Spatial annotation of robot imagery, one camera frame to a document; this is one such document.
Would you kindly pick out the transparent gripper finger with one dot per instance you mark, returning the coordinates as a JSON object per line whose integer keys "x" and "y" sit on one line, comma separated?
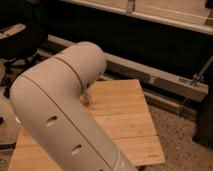
{"x": 87, "y": 96}

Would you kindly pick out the wooden table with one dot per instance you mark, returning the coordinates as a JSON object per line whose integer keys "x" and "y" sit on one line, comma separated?
{"x": 120, "y": 108}

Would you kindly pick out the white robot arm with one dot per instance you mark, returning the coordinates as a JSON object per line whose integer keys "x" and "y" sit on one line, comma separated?
{"x": 46, "y": 99}

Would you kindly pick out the black office chair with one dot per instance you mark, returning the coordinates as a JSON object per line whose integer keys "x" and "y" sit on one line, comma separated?
{"x": 20, "y": 38}

